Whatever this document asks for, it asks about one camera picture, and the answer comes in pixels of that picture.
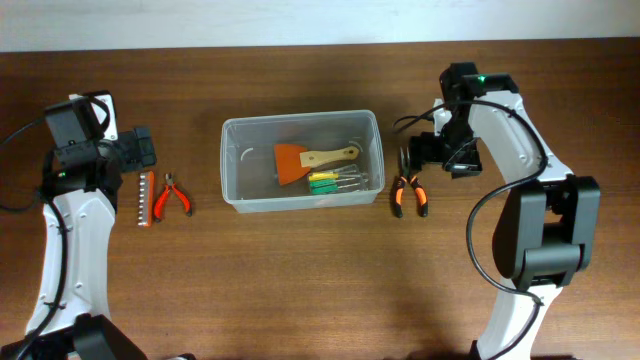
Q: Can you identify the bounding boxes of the orange scraper with wooden handle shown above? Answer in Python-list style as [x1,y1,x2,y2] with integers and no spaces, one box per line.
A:
[273,144,360,186]

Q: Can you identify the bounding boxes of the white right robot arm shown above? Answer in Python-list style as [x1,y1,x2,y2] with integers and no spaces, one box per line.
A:
[402,62,601,359]

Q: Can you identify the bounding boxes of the orange screwdriver bit holder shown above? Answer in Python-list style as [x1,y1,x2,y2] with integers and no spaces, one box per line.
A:
[138,171,155,227]

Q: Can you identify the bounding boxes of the small red-handled cutting pliers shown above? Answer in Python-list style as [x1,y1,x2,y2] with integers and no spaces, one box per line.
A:
[152,172,194,224]

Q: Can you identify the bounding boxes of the orange-black long-nose pliers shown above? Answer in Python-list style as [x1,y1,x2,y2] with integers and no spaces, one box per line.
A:
[392,145,430,220]

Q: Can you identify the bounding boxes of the clear plastic container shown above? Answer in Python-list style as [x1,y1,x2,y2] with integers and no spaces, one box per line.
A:
[220,110,385,213]

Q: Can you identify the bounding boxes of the clear case of screwdrivers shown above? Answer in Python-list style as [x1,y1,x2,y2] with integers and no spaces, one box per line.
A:
[307,164,369,195]

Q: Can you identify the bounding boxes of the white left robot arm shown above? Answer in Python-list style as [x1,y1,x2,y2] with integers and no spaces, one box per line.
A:
[1,127,157,359]

